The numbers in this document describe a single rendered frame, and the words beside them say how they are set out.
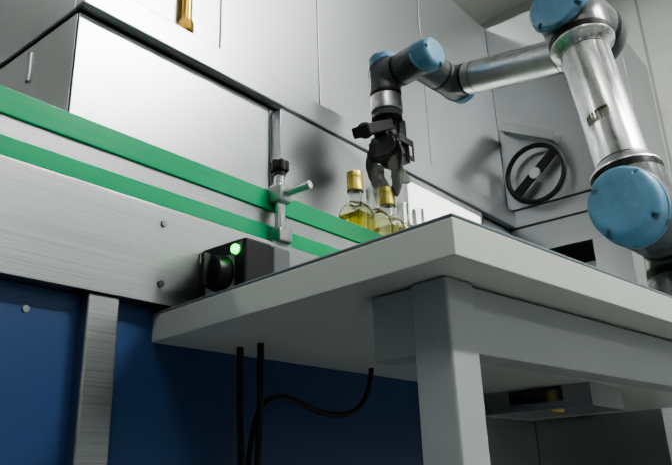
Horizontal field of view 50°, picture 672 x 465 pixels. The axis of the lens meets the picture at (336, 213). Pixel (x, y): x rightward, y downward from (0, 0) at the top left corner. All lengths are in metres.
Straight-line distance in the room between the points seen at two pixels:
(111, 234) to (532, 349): 0.47
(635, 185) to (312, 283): 0.65
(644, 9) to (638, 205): 3.38
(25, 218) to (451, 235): 0.44
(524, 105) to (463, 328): 2.04
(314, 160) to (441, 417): 1.08
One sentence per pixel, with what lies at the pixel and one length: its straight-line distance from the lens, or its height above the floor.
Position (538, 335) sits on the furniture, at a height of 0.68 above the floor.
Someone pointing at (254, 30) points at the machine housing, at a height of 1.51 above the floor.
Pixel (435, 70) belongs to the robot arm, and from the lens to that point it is 1.67.
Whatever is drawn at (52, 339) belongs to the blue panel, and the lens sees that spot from 0.81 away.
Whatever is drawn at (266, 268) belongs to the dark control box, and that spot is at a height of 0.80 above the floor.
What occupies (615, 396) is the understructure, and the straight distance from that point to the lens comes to 1.57.
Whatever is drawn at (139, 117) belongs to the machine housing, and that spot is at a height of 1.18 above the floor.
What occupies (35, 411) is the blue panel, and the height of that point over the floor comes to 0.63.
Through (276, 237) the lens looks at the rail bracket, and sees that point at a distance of 1.03.
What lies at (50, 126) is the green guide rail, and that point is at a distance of 0.87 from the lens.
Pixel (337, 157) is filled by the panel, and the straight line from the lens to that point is 1.69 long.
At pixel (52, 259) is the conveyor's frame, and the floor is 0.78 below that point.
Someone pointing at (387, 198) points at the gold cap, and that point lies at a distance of 1.58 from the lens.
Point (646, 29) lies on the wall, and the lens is 4.45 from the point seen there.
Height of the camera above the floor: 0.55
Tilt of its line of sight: 21 degrees up
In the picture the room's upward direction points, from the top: 2 degrees counter-clockwise
